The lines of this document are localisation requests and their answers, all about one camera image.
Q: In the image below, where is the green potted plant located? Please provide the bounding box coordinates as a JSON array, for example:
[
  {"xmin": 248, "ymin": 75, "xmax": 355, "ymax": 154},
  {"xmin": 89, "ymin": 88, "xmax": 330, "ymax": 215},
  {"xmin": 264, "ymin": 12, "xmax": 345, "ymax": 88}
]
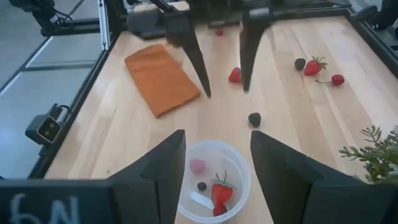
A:
[{"xmin": 338, "ymin": 124, "xmax": 398, "ymax": 184}]

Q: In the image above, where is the small grey depth camera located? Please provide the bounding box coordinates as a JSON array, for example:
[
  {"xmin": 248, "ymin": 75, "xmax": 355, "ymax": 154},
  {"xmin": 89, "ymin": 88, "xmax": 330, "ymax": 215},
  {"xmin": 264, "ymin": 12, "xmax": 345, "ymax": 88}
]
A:
[{"xmin": 24, "ymin": 103, "xmax": 72, "ymax": 146}]

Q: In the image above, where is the large blackberry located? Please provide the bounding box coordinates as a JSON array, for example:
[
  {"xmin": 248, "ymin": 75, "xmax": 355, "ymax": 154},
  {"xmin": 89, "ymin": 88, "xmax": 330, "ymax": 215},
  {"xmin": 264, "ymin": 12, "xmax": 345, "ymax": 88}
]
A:
[{"xmin": 248, "ymin": 112, "xmax": 262, "ymax": 128}]

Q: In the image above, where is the dark red raspberry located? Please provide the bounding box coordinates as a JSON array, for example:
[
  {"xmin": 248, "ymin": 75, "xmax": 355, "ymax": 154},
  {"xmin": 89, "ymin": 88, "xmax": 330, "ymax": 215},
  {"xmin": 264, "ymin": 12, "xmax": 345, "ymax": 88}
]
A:
[{"xmin": 189, "ymin": 157, "xmax": 207, "ymax": 175}]

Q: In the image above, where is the red cherry with stem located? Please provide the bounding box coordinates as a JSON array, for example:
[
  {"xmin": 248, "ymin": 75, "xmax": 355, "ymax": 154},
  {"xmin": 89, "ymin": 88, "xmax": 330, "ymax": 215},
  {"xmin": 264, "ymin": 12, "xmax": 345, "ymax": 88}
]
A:
[{"xmin": 315, "ymin": 73, "xmax": 346, "ymax": 86}]

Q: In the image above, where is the orange cloth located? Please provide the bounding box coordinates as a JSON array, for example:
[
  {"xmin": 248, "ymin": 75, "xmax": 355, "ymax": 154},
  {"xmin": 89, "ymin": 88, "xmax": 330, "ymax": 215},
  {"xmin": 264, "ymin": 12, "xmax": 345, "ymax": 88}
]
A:
[{"xmin": 124, "ymin": 43, "xmax": 202, "ymax": 119}]

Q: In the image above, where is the clear plastic tupperware container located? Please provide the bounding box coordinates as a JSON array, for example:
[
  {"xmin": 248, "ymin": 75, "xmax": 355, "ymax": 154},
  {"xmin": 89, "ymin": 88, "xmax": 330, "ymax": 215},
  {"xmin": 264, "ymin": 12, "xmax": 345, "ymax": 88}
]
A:
[{"xmin": 177, "ymin": 139, "xmax": 252, "ymax": 224}]

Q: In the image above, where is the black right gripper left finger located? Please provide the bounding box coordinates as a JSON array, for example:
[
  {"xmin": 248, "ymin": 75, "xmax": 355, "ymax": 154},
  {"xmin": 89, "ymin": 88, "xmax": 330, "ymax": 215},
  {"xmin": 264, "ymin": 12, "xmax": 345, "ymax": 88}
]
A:
[{"xmin": 111, "ymin": 129, "xmax": 187, "ymax": 224}]

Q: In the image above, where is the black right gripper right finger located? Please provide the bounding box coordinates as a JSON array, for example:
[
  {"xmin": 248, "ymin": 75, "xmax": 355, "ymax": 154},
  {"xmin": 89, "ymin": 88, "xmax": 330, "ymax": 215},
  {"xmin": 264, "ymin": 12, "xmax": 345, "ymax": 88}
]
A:
[{"xmin": 250, "ymin": 130, "xmax": 327, "ymax": 224}]

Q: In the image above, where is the red strawberry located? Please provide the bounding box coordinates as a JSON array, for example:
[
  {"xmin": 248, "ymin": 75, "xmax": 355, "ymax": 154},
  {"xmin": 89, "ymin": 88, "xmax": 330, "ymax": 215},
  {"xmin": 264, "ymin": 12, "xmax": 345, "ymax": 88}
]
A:
[
  {"xmin": 211, "ymin": 170, "xmax": 238, "ymax": 208},
  {"xmin": 303, "ymin": 55, "xmax": 328, "ymax": 77},
  {"xmin": 228, "ymin": 67, "xmax": 243, "ymax": 84}
]

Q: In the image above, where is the black equipment stand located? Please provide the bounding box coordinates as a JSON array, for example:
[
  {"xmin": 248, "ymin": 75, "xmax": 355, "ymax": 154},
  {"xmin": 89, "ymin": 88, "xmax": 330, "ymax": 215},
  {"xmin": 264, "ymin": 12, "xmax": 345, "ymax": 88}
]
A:
[{"xmin": 7, "ymin": 0, "xmax": 74, "ymax": 37}]

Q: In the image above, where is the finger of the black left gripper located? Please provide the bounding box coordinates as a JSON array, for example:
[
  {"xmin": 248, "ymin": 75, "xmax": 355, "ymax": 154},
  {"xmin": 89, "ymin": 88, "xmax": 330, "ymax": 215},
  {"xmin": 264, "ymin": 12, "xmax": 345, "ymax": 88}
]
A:
[
  {"xmin": 164, "ymin": 12, "xmax": 212, "ymax": 98},
  {"xmin": 239, "ymin": 11, "xmax": 274, "ymax": 92}
]

